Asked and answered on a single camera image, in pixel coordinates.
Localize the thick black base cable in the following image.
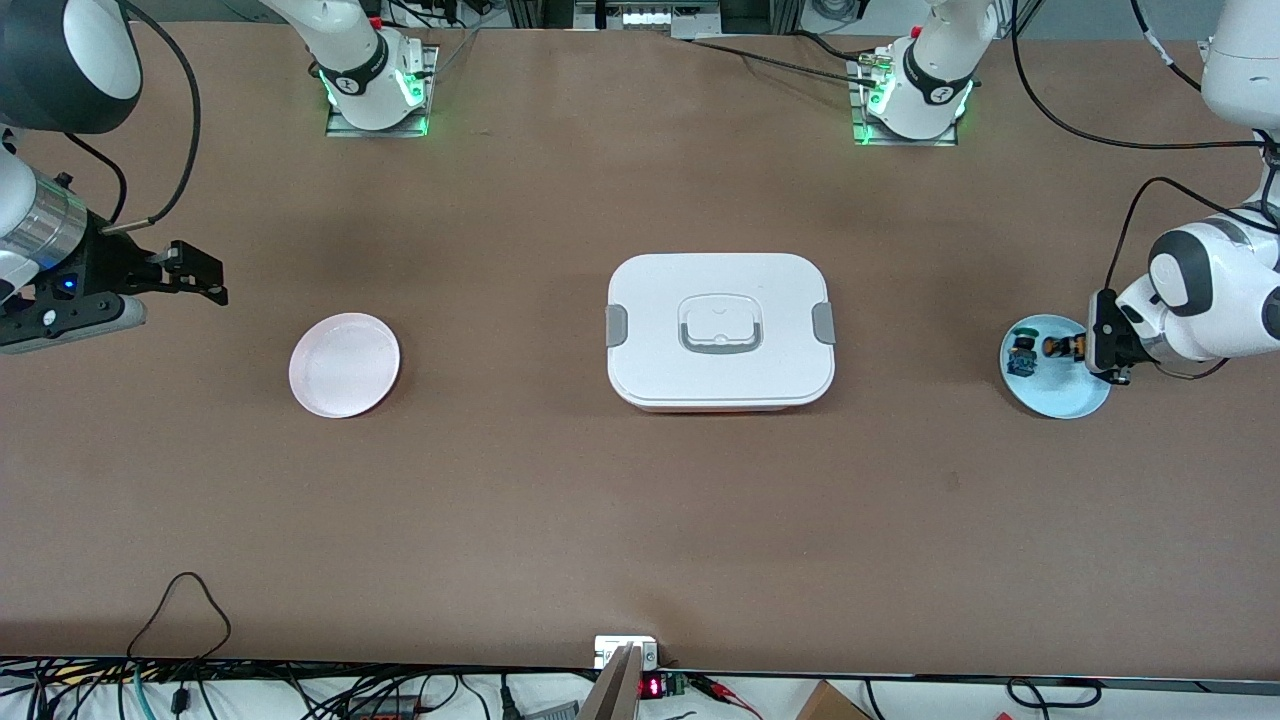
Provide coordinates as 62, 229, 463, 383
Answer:
688, 32, 881, 86

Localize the black coiled cable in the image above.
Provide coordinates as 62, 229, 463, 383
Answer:
1005, 678, 1103, 711

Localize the red clip lead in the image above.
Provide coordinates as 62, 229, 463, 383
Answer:
690, 674, 763, 720

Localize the brown cardboard box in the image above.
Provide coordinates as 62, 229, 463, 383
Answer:
795, 680, 871, 720

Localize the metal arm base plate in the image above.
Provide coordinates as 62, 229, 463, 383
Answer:
850, 55, 959, 148
325, 45, 439, 138

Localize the metal electronics unit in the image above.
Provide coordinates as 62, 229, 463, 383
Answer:
575, 0, 721, 39

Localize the thin black looped cable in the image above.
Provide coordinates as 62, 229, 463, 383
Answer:
127, 572, 233, 661

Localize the light blue round plate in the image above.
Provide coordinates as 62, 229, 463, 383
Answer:
1000, 314, 1113, 420

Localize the blue push-button switch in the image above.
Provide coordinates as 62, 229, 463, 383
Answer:
1005, 325, 1041, 379

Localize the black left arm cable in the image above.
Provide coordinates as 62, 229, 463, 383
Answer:
1010, 0, 1280, 381

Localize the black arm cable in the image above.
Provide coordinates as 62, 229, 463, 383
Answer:
1010, 0, 1280, 381
100, 0, 202, 234

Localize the pink round plate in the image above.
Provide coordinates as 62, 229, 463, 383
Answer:
289, 313, 402, 419

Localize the grey aluminium bar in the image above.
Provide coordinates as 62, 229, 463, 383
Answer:
578, 645, 643, 720

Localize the white lunch box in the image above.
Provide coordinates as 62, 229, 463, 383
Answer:
605, 252, 836, 414

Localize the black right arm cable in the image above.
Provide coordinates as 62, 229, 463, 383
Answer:
100, 0, 202, 234

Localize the small white socket block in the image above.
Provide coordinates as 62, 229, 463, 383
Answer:
594, 636, 659, 669

